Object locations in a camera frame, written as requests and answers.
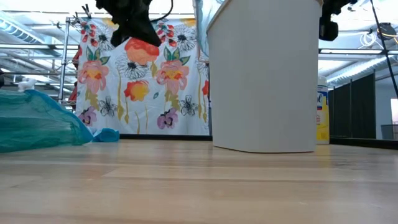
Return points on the floral print curtain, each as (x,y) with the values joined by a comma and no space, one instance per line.
(140,93)

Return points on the red fabric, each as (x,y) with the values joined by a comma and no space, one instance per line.
(74,93)

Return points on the light blue trash bag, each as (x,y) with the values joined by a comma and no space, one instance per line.
(202,25)

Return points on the blue folded trash bag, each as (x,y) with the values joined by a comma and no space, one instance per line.
(107,136)

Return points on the grey wastebasket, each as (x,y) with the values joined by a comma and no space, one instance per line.
(389,132)

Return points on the teal mesh cloth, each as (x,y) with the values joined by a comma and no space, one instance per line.
(34,124)

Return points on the black curtain clip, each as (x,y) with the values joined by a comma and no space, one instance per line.
(87,11)

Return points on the black round lamp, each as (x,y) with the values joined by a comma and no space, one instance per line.
(386,31)

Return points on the black partition panel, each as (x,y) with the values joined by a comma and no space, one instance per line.
(351,109)

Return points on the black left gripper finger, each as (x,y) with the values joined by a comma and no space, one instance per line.
(119,31)
(144,31)

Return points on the white plastic trash bin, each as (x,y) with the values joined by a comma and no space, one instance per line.
(264,93)

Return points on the yellow Lysol wipes canister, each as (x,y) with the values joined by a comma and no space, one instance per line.
(323,118)

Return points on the black slanted pole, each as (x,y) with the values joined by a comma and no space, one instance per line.
(386,54)

